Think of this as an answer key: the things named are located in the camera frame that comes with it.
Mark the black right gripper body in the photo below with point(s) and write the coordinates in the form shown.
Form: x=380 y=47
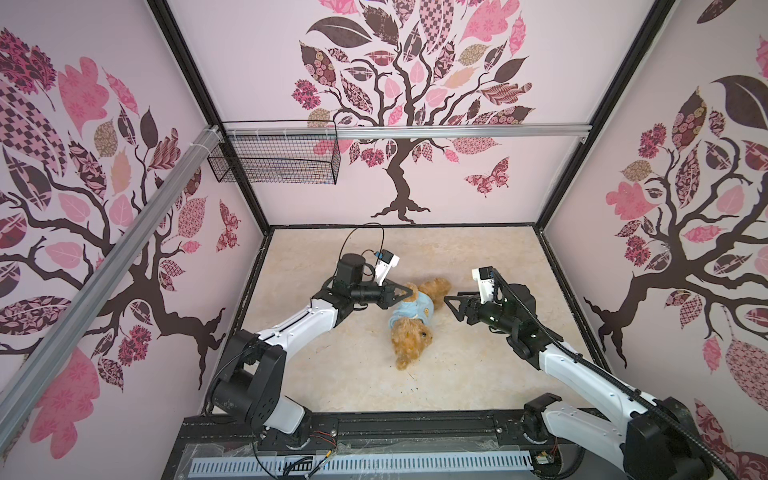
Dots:
x=491 y=314

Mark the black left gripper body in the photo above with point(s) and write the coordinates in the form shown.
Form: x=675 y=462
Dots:
x=369 y=291

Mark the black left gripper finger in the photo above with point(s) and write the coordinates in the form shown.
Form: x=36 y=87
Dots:
x=396 y=288
x=389 y=300

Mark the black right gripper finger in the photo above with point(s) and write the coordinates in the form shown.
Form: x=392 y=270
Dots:
x=460 y=308
x=468 y=296

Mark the light blue teddy shirt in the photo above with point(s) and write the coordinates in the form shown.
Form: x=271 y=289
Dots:
x=421 y=309

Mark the brown plush teddy bear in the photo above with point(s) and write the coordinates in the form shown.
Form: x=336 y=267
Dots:
x=410 y=338

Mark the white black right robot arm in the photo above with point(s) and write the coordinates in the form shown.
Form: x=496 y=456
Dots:
x=643 y=436

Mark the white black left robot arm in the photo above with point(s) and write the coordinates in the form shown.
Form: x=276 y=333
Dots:
x=247 y=386

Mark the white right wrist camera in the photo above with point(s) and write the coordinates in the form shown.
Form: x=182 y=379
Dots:
x=485 y=279

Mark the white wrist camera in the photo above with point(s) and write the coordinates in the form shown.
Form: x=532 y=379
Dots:
x=485 y=279
x=385 y=261

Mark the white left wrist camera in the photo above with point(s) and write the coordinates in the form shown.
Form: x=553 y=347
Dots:
x=385 y=261

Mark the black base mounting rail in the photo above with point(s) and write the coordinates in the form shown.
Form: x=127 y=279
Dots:
x=386 y=433

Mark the white slotted cable duct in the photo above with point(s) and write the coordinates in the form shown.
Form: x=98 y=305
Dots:
x=318 y=466

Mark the black wire mesh basket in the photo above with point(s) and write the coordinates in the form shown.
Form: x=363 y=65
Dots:
x=278 y=151

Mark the aluminium rail back wall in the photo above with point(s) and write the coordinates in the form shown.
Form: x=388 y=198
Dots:
x=408 y=130

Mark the aluminium rail wall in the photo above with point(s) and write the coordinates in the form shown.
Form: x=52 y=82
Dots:
x=408 y=130
x=30 y=382

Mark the black corner frame post right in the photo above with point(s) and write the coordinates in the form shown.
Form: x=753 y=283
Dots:
x=637 y=52

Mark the black corner frame post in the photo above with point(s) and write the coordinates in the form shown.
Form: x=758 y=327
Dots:
x=637 y=52
x=166 y=21

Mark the black corner frame post left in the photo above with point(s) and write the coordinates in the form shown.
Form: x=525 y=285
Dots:
x=166 y=21

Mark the aluminium rail left wall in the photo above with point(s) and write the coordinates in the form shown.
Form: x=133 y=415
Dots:
x=30 y=382

